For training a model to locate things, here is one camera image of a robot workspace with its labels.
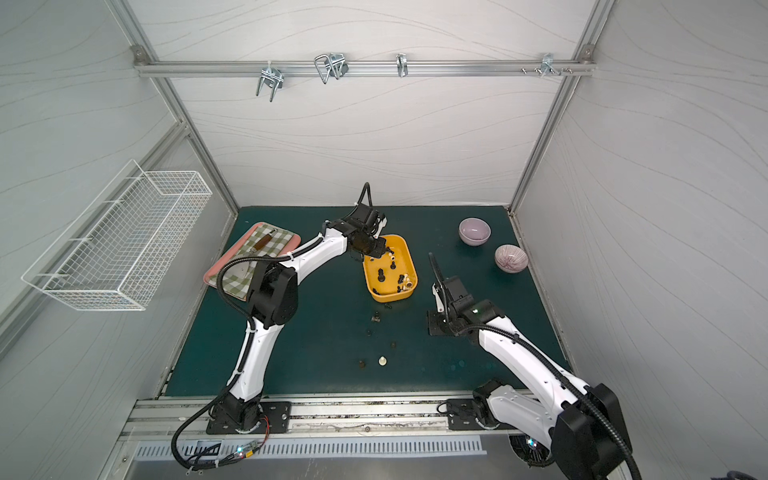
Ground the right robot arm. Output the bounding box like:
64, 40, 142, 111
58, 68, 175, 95
428, 277, 642, 479

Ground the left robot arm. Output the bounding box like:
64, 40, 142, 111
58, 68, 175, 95
211, 203, 388, 432

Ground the yellow plastic storage box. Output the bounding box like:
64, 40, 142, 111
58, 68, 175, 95
363, 234, 418, 304

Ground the pink tray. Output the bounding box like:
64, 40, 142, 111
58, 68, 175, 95
202, 221, 302, 299

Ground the purple ribbed bowl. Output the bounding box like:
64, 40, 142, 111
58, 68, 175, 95
494, 244, 529, 274

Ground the purple bowl upright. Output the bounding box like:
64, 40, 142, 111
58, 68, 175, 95
458, 217, 492, 247

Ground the green checkered cloth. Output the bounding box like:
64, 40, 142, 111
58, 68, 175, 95
209, 223, 296, 301

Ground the metal hook clamp middle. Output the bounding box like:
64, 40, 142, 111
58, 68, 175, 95
313, 53, 349, 84

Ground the metal hook clamp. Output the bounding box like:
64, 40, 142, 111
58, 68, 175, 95
313, 53, 349, 84
256, 62, 285, 102

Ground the metal hook clamp left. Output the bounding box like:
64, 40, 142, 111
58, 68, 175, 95
256, 62, 285, 102

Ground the aluminium crossbar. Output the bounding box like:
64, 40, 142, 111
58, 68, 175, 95
135, 57, 597, 79

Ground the metal spatula wooden handle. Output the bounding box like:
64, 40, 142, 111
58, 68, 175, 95
252, 229, 276, 252

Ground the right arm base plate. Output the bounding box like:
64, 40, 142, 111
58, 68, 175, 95
436, 398, 517, 431

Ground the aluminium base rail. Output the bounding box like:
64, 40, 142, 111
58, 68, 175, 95
119, 391, 520, 441

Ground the metal ring clamp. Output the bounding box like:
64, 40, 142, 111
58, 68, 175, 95
395, 53, 408, 78

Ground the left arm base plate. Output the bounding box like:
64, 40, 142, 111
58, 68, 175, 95
206, 399, 292, 435

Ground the right black conduit cable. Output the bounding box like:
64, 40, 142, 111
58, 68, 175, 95
461, 323, 643, 480

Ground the black conduit cable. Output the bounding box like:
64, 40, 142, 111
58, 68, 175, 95
461, 323, 643, 480
170, 233, 325, 472

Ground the metal bracket right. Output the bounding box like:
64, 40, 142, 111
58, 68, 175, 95
520, 54, 573, 77

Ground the white wire basket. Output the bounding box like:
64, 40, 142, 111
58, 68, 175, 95
21, 160, 212, 312

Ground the left black conduit cable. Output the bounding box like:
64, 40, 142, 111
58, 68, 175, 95
170, 233, 325, 472

